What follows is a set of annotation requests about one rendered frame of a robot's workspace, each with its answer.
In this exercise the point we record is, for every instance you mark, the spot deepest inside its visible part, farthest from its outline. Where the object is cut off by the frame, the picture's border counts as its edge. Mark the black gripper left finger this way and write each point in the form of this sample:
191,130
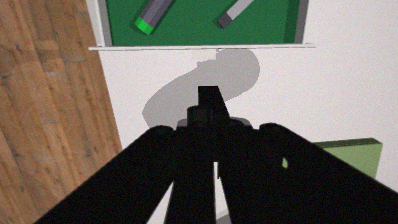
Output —
123,191

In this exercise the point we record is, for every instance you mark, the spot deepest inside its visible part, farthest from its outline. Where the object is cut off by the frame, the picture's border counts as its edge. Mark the white rectangular bar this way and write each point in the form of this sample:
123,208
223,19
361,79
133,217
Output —
233,12

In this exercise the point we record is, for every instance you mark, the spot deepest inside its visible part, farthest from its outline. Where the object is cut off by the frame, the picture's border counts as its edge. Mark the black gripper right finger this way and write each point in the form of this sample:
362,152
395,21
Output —
327,189

